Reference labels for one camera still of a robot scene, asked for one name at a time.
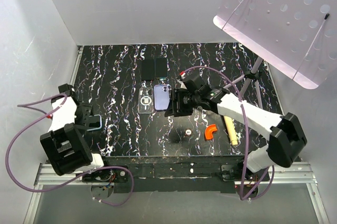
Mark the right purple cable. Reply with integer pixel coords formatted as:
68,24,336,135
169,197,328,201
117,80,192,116
183,66,276,201

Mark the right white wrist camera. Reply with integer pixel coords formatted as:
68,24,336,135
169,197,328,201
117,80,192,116
177,71,186,89

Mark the wooden recorder flute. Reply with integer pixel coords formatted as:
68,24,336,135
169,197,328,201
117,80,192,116
223,116,239,147

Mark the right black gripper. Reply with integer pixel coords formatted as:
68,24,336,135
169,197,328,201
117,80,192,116
164,89,200,118

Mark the orange elbow pipe piece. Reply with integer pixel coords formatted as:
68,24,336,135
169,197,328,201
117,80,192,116
204,124,218,141

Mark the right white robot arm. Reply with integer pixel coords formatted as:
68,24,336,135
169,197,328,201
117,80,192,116
165,75,308,181

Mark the lilac phone case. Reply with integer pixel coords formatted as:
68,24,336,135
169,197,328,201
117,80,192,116
154,84,170,111

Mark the clear magsafe phone case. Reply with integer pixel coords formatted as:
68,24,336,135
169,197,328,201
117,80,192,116
137,87,154,114

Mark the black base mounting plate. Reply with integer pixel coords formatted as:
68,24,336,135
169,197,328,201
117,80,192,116
47,155,274,194

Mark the white perforated music stand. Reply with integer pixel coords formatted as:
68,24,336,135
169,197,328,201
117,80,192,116
212,0,337,109

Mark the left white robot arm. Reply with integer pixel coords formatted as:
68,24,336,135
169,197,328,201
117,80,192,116
40,84,112,182

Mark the dark phone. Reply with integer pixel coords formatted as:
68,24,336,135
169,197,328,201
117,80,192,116
141,59,155,81

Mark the phone with teal case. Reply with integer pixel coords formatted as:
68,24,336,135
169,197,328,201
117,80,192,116
87,114,102,132

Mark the small round white cap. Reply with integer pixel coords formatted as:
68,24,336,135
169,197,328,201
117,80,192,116
185,129,192,136

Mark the black smartphone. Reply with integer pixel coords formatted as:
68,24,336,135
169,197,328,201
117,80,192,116
155,57,168,79

